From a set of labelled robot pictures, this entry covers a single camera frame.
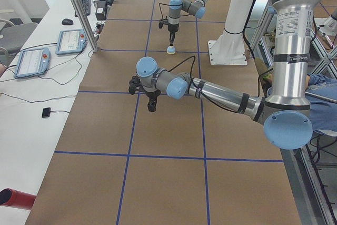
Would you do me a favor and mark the near teach pendant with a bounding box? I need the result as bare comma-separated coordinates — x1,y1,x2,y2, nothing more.
14,47,51,79

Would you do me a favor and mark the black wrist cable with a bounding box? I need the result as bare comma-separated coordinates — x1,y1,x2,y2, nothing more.
158,2,171,22
168,55,264,114

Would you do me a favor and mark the small black square device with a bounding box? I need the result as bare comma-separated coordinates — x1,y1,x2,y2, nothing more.
42,107,51,119

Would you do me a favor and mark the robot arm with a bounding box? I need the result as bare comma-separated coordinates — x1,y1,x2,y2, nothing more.
128,0,321,150
163,0,207,51

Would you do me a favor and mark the black power adapter box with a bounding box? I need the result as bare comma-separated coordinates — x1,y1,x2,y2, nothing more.
95,1,107,21

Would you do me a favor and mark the teach pendant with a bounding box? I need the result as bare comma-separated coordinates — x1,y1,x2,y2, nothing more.
14,47,51,79
55,29,87,55

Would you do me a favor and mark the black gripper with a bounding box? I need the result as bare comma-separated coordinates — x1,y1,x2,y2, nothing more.
167,24,179,46
145,90,161,112

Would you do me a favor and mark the black keyboard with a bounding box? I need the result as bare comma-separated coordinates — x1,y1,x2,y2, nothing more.
80,0,91,16

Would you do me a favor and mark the black computer mouse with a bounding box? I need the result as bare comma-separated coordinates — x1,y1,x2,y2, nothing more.
62,18,74,26

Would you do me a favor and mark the white camera post with base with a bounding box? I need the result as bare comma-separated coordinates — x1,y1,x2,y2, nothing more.
208,0,254,66

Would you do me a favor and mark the person in blue hoodie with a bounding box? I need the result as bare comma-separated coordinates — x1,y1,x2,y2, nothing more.
254,58,337,136

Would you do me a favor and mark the grey office chair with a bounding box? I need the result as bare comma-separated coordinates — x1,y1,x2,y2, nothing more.
1,19,38,57

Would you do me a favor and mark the red cylinder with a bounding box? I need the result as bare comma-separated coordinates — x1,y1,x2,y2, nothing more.
1,188,36,210

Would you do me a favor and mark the aluminium frame post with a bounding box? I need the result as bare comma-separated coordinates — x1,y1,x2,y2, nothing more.
71,0,98,53

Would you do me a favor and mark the blue and cream bell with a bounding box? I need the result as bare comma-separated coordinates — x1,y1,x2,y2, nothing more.
166,46,176,55

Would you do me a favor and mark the far teach pendant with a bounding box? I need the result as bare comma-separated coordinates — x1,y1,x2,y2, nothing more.
55,29,87,55

